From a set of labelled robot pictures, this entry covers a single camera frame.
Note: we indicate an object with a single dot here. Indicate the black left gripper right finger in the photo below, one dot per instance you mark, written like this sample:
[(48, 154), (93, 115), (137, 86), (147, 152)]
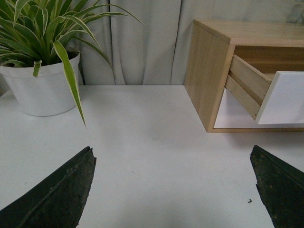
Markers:
[(281, 188)]

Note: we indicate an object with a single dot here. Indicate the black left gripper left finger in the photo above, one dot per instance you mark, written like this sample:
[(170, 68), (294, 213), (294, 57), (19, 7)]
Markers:
[(56, 202)]

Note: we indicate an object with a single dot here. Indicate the white drawer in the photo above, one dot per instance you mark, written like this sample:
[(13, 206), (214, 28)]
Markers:
[(231, 114), (271, 97)]

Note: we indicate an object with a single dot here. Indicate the wooden drawer cabinet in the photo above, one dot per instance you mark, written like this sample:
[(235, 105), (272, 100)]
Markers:
[(213, 45)]

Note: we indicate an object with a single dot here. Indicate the white plant pot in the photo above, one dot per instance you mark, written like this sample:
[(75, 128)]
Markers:
[(45, 95)]

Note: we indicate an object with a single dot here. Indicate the green striped spider plant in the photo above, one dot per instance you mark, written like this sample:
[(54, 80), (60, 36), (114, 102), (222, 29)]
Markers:
[(35, 34)]

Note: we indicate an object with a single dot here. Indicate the grey fabric curtain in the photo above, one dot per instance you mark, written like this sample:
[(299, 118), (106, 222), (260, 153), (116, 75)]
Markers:
[(147, 41)]

